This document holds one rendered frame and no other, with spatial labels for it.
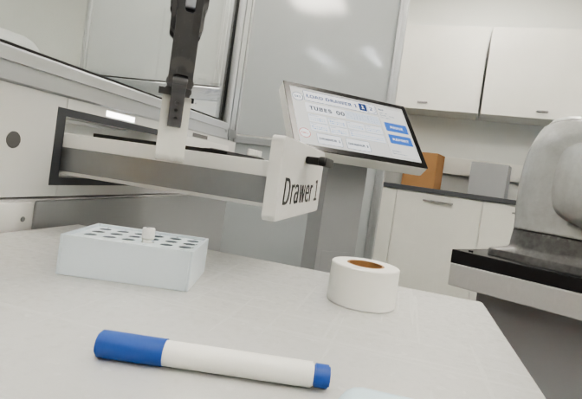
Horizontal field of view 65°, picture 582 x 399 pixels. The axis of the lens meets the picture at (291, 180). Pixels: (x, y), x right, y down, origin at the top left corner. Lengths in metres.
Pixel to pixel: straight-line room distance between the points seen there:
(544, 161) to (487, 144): 3.42
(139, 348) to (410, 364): 0.19
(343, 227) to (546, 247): 0.89
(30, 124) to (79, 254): 0.28
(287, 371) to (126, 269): 0.22
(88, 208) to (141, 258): 0.37
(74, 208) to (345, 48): 1.94
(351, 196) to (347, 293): 1.21
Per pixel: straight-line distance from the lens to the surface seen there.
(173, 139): 0.50
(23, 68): 0.70
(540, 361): 0.92
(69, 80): 0.76
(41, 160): 0.72
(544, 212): 0.91
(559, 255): 0.91
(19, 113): 0.69
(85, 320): 0.37
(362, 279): 0.45
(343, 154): 1.51
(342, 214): 1.65
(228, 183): 0.61
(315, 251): 1.64
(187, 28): 0.48
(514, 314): 0.91
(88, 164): 0.72
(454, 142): 4.34
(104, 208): 0.85
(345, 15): 2.57
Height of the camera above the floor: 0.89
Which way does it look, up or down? 1 degrees down
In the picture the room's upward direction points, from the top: 8 degrees clockwise
